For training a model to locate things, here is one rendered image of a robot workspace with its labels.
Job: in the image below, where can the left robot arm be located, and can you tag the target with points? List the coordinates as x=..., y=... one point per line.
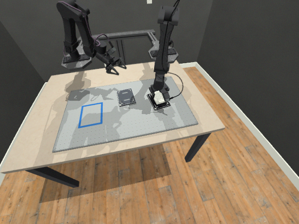
x=164, y=42

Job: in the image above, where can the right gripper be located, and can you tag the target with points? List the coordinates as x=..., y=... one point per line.
x=111, y=61

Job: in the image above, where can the white well plate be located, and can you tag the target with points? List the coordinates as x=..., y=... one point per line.
x=158, y=97

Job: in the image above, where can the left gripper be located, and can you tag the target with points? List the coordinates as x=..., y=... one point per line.
x=164, y=91

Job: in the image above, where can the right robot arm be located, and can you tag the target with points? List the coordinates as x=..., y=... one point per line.
x=71, y=17

